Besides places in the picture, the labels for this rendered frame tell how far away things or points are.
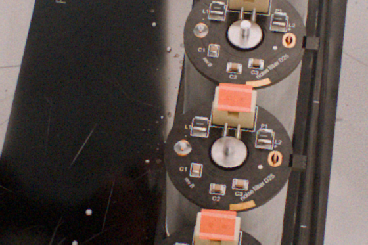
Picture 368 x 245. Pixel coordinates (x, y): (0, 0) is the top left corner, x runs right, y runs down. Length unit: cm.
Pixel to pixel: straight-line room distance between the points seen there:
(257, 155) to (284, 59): 2
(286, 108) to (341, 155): 5
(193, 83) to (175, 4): 7
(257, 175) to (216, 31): 3
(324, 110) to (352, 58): 8
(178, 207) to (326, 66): 4
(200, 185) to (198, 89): 3
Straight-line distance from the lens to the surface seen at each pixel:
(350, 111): 40
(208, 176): 31
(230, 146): 31
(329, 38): 33
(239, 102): 31
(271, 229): 33
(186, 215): 32
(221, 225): 30
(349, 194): 38
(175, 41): 39
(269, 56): 33
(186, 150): 32
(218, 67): 33
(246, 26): 33
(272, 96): 33
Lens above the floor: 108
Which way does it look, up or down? 58 degrees down
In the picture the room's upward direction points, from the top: straight up
